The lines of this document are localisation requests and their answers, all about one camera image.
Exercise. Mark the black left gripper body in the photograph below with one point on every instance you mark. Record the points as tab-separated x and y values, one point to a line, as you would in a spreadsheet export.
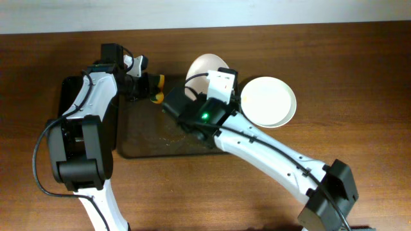
145	85

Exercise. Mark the green and yellow sponge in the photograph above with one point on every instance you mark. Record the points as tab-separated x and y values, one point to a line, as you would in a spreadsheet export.
156	88

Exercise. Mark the white plate top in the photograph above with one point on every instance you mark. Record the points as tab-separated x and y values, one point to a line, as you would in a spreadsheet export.
203	64

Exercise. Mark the white plate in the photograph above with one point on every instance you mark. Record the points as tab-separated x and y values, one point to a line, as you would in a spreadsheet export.
268	102
203	64

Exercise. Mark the white plate bottom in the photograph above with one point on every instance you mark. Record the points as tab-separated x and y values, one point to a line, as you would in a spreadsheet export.
268	102

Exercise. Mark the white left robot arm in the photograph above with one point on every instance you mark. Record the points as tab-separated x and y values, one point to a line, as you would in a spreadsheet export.
82	138

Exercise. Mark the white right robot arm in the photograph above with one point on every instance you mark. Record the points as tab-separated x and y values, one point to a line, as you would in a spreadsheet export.
327	191

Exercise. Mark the brown large tray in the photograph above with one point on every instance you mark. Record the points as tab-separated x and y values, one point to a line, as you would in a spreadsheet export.
146	131

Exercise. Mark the black small tray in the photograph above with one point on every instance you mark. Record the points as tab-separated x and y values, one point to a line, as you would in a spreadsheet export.
92	95

